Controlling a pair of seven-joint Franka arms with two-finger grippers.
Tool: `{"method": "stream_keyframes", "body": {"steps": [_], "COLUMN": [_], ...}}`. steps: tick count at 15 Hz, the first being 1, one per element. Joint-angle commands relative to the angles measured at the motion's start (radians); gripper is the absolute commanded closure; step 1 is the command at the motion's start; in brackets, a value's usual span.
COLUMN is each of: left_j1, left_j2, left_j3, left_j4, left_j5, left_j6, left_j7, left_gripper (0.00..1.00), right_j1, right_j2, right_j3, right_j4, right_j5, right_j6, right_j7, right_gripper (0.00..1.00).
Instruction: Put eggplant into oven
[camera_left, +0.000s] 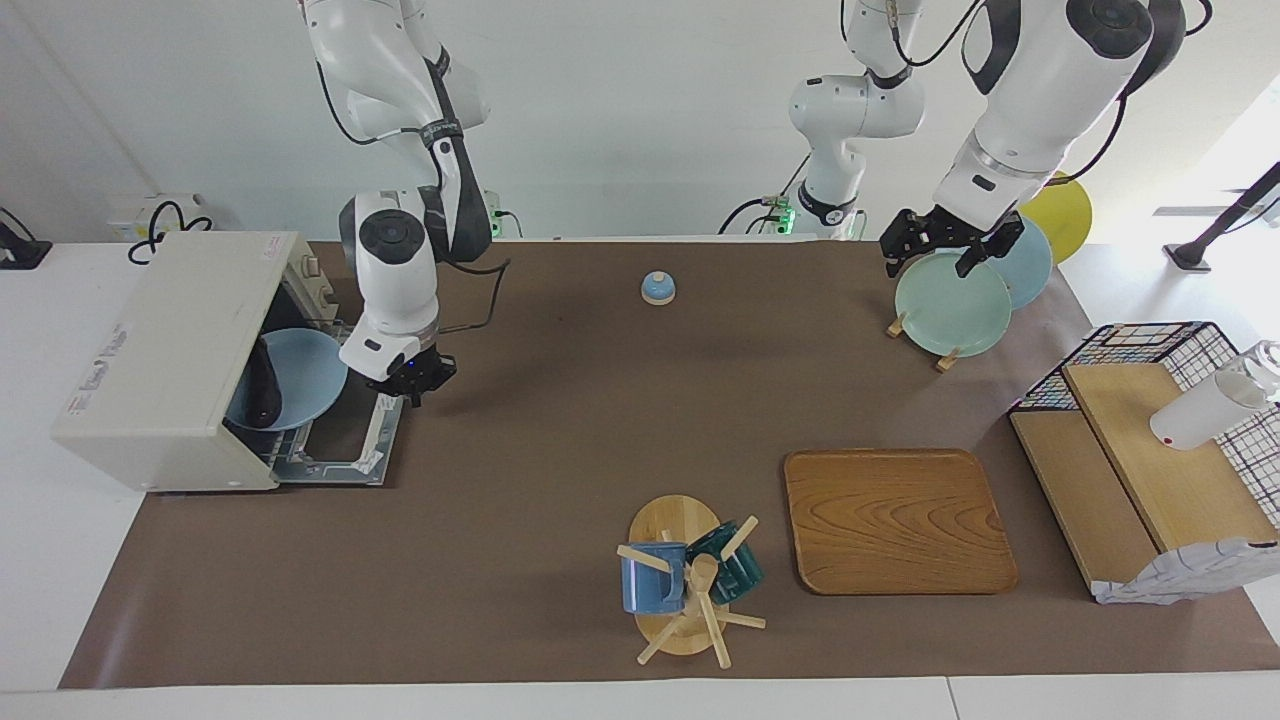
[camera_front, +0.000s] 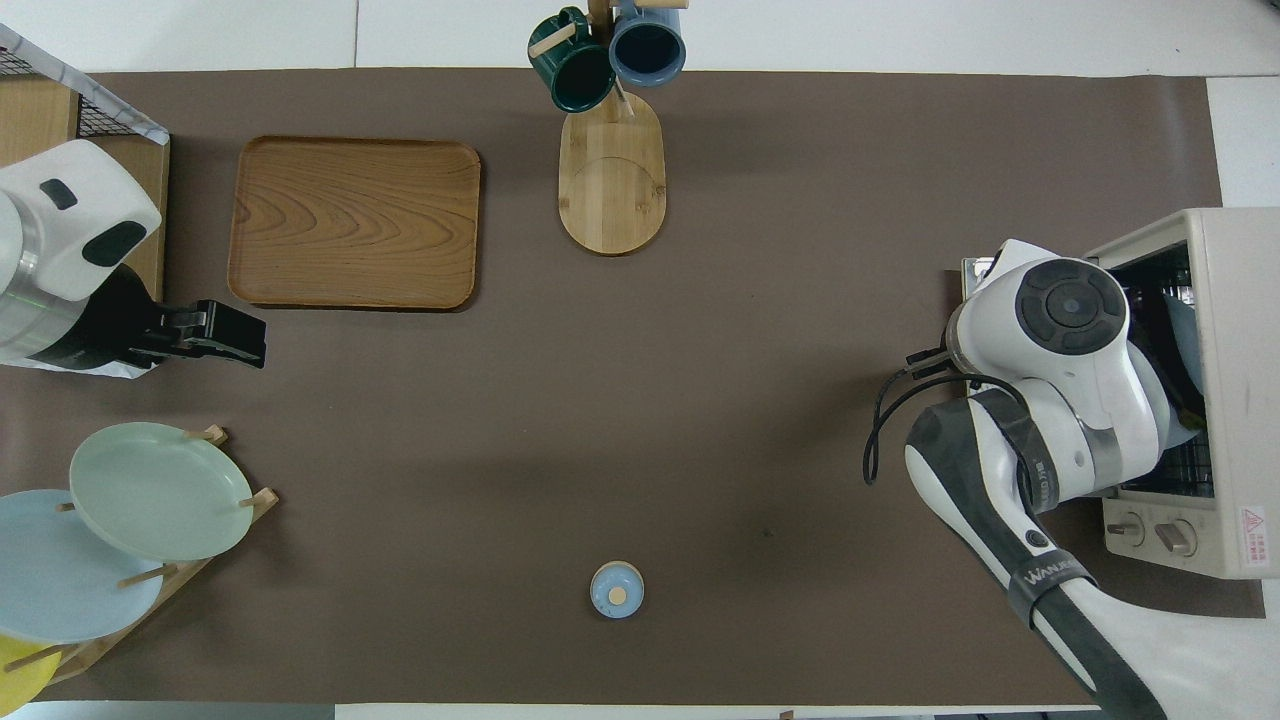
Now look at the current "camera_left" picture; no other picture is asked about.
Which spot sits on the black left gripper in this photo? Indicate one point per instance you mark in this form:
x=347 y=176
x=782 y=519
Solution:
x=950 y=228

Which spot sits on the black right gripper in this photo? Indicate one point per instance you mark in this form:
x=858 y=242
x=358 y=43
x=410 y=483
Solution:
x=415 y=370

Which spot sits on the toaster oven glass door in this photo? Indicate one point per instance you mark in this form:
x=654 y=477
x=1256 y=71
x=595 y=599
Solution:
x=350 y=430

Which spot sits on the light blue round plate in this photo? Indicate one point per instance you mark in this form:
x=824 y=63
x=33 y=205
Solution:
x=310 y=380

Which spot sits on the dark purple eggplant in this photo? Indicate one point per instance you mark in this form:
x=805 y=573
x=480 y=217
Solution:
x=265 y=395

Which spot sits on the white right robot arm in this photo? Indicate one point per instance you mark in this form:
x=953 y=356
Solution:
x=390 y=300

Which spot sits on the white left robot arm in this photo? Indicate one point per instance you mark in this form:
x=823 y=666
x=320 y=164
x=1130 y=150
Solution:
x=1040 y=100

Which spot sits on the beige toaster oven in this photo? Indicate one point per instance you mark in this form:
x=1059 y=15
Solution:
x=170 y=350

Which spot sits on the pale green plate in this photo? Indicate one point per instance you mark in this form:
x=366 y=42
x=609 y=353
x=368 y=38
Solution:
x=950 y=310

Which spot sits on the pale blue racked plate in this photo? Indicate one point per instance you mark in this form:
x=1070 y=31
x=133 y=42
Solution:
x=1035 y=270

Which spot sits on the wooden dish rack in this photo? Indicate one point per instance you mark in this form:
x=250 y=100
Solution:
x=947 y=360

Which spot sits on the yellow plate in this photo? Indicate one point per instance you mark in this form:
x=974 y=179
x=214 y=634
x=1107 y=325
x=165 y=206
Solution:
x=1065 y=215

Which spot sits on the brown table mat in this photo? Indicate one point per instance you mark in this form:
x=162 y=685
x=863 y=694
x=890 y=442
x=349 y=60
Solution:
x=600 y=420

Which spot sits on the black angled stand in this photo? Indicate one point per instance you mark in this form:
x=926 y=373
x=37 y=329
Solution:
x=1220 y=228

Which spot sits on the brown wooden tray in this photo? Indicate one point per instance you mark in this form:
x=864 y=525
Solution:
x=900 y=520

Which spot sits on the wooden mug tree stand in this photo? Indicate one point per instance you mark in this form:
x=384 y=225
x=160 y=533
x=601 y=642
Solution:
x=670 y=520

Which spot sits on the wooden stepped shelf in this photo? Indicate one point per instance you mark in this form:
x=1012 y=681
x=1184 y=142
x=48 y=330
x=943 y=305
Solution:
x=1150 y=470

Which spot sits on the white cylindrical fixture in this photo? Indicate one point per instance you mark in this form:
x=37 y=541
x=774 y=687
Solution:
x=1200 y=415

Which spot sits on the blue mug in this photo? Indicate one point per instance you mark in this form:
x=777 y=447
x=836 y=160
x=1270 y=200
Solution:
x=650 y=585

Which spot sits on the white power strip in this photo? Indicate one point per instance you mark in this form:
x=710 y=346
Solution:
x=135 y=215

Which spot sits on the dark green mug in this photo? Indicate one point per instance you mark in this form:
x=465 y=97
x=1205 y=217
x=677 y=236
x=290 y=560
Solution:
x=735 y=570

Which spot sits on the black desktop device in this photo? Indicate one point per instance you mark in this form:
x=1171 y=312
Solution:
x=20 y=250

